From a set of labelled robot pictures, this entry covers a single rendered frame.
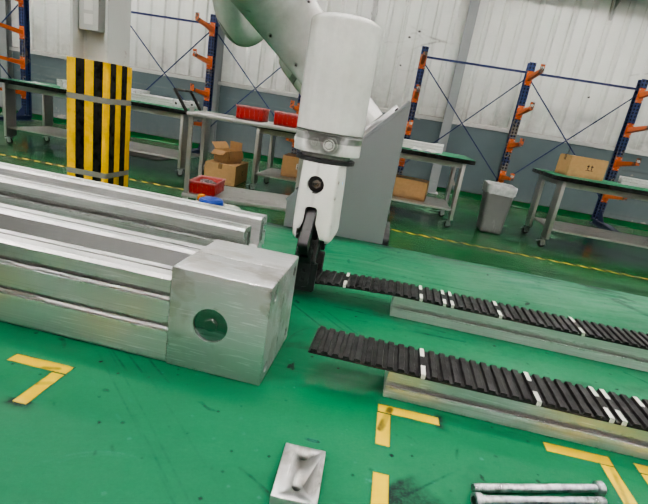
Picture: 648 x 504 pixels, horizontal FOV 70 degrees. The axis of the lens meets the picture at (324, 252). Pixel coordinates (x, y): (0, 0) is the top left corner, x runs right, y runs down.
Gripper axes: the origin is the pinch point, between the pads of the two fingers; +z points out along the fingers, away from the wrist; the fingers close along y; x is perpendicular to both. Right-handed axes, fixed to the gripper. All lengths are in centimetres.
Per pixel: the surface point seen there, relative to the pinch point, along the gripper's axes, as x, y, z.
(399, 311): -13.1, -2.1, 2.3
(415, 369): -14.3, -20.5, 0.0
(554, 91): -229, 758, -108
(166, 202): 22.3, 2.3, -4.9
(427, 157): -40, 458, 9
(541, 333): -30.9, -2.1, 1.1
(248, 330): 0.6, -24.0, -2.0
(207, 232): 12.8, -5.0, -4.0
